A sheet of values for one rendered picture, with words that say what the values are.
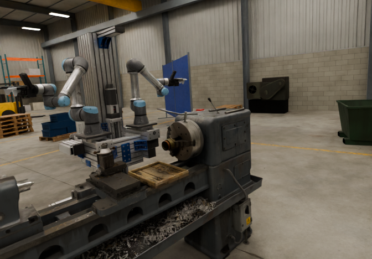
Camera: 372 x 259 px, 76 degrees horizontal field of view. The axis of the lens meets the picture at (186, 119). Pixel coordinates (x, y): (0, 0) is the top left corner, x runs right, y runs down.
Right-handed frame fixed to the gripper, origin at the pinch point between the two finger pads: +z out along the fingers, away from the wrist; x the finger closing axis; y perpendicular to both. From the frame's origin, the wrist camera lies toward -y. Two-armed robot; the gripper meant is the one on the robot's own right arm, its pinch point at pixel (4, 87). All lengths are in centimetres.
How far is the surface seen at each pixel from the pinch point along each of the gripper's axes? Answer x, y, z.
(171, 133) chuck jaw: -87, 31, -69
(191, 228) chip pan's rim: -118, 88, -42
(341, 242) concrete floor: -230, 128, -140
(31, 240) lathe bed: -66, 63, 33
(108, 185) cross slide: -75, 51, -8
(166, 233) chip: -105, 88, -29
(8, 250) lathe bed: -62, 64, 41
